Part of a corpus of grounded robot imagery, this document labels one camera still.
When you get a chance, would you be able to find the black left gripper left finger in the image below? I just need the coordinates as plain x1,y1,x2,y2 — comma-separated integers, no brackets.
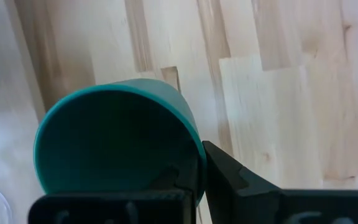
27,161,198,224

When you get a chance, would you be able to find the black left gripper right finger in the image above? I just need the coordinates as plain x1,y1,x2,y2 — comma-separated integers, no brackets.
201,140,358,224

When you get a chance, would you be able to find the green plastic cup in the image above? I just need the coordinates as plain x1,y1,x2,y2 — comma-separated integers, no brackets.
32,77,208,207

